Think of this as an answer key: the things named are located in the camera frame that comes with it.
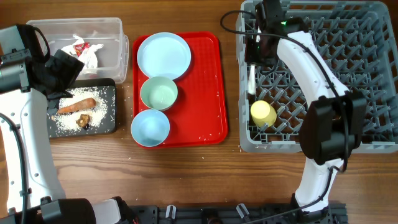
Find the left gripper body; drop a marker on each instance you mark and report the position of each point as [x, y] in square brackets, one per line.
[62, 73]

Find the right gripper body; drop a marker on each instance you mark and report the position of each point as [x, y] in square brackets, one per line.
[256, 54]

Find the red snack wrapper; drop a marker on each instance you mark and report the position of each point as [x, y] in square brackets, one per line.
[79, 48]

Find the white napkin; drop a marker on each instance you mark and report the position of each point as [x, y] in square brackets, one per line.
[88, 57]

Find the white plastic spoon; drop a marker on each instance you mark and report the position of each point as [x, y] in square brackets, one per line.
[252, 80]

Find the brown food scrap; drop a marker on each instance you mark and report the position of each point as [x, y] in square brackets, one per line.
[83, 120]

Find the pile of white rice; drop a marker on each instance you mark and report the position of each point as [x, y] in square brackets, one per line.
[105, 108]

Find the yellow plastic cup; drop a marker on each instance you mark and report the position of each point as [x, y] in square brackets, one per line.
[263, 113]

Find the large light blue plate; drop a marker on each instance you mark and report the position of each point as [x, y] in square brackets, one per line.
[164, 54]

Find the mint green bowl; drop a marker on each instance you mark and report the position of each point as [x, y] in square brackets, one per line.
[159, 93]

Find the small light blue bowl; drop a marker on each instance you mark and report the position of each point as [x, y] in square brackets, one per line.
[150, 128]

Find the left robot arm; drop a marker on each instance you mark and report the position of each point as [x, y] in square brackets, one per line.
[30, 79]

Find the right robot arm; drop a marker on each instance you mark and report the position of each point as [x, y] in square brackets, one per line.
[333, 125]

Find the black food waste tray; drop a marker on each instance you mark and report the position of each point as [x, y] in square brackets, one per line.
[109, 126]

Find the clear plastic waste bin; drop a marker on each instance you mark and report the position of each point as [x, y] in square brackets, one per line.
[107, 31]

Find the grey dishwasher rack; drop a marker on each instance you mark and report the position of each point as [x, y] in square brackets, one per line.
[357, 42]

